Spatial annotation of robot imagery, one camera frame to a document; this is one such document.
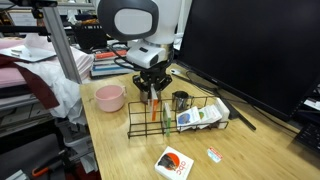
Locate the large black computer monitor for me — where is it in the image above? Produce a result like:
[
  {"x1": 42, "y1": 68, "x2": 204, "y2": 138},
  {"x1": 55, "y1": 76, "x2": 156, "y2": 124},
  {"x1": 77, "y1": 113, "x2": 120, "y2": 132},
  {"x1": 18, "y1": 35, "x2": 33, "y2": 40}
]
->
[{"x1": 178, "y1": 0, "x2": 320, "y2": 122}]

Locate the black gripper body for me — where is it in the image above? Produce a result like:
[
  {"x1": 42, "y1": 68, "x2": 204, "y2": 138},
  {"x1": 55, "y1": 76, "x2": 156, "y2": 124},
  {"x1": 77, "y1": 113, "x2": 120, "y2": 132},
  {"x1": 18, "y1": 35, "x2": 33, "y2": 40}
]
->
[{"x1": 132, "y1": 64, "x2": 174, "y2": 86}]

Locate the black mesh basket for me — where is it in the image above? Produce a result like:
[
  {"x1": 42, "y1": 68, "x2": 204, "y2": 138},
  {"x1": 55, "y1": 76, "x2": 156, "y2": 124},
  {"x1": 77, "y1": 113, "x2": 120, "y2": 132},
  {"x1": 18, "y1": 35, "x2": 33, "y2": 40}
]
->
[{"x1": 71, "y1": 21, "x2": 110, "y2": 51}]

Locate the orange handled tool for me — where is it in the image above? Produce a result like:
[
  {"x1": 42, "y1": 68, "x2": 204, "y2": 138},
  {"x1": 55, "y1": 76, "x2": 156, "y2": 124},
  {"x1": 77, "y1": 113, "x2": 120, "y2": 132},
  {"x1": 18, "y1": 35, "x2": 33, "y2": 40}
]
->
[{"x1": 31, "y1": 154, "x2": 65, "y2": 178}]

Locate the red abc board book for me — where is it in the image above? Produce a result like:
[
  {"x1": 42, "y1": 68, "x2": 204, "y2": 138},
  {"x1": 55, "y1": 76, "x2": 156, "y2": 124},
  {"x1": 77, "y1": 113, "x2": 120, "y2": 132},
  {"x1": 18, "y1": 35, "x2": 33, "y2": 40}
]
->
[{"x1": 154, "y1": 145, "x2": 195, "y2": 180}]

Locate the aluminium frame post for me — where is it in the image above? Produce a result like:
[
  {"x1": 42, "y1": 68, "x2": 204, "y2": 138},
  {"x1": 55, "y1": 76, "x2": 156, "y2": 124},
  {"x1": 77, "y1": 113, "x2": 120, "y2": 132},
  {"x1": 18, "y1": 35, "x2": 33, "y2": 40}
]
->
[{"x1": 41, "y1": 6, "x2": 83, "y2": 85}]

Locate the black wire rack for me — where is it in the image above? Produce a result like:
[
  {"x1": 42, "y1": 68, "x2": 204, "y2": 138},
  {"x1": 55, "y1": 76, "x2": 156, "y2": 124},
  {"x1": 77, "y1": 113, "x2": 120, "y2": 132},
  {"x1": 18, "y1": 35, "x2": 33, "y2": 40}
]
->
[{"x1": 126, "y1": 95, "x2": 230, "y2": 140}]

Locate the vegetables board book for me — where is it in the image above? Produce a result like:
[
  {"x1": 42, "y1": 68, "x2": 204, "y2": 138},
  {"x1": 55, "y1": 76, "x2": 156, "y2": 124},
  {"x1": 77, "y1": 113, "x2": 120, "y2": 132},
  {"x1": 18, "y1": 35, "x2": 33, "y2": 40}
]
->
[{"x1": 196, "y1": 104, "x2": 223, "y2": 130}]

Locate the stack of books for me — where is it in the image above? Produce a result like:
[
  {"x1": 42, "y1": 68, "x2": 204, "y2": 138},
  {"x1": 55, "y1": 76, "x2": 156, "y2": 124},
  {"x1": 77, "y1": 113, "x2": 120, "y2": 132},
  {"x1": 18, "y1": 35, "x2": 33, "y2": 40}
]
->
[{"x1": 89, "y1": 49, "x2": 134, "y2": 80}]

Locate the pink fabric stack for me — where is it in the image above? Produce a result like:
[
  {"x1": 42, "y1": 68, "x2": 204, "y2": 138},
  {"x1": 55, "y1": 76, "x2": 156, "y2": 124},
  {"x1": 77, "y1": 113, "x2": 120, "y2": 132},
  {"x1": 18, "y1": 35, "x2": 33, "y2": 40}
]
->
[{"x1": 0, "y1": 37, "x2": 96, "y2": 88}]

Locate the green board book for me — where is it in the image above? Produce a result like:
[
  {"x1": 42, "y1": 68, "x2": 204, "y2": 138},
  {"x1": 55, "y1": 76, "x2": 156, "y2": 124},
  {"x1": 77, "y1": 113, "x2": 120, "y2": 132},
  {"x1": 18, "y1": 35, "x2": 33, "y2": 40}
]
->
[{"x1": 161, "y1": 102, "x2": 173, "y2": 137}]

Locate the black keyboard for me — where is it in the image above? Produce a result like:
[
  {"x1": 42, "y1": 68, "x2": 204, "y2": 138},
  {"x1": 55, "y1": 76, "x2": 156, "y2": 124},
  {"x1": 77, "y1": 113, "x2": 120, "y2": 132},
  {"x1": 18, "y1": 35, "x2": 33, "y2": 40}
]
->
[{"x1": 294, "y1": 121, "x2": 320, "y2": 155}]

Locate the transport board book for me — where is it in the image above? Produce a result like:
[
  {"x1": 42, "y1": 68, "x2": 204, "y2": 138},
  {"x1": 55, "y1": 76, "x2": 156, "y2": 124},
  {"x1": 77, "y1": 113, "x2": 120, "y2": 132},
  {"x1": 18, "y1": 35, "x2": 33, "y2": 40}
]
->
[{"x1": 214, "y1": 97, "x2": 231, "y2": 130}]

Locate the white crumpled cloth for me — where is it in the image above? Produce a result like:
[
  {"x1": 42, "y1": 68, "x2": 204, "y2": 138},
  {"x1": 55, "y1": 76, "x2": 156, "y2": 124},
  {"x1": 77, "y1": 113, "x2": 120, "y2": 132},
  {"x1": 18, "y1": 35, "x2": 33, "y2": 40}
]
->
[{"x1": 16, "y1": 61, "x2": 89, "y2": 126}]

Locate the grey flat tray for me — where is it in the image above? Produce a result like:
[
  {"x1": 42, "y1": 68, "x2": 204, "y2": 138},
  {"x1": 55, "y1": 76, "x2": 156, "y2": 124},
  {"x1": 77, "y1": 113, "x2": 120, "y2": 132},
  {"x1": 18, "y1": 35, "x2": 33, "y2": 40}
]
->
[{"x1": 0, "y1": 44, "x2": 58, "y2": 64}]

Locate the black monitor stand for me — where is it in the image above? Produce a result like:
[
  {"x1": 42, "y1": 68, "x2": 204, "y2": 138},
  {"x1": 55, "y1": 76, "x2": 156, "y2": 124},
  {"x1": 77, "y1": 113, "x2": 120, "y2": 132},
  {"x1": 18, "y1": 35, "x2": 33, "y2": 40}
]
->
[{"x1": 169, "y1": 61, "x2": 258, "y2": 132}]

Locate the small steel cup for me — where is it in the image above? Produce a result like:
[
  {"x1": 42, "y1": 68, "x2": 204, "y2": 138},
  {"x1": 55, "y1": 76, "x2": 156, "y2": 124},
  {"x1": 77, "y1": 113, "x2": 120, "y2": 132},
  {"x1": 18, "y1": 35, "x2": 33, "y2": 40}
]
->
[{"x1": 171, "y1": 90, "x2": 195, "y2": 112}]

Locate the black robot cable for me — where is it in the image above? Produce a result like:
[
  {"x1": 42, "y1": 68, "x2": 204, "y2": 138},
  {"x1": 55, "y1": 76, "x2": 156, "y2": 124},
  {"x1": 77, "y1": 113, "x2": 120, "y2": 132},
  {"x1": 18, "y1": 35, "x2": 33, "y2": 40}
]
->
[{"x1": 109, "y1": 41, "x2": 145, "y2": 73}]

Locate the maroon cloth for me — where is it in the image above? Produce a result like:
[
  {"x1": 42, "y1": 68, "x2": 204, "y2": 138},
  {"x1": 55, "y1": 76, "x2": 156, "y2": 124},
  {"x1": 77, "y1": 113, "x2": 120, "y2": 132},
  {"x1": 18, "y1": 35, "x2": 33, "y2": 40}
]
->
[{"x1": 0, "y1": 54, "x2": 61, "y2": 111}]

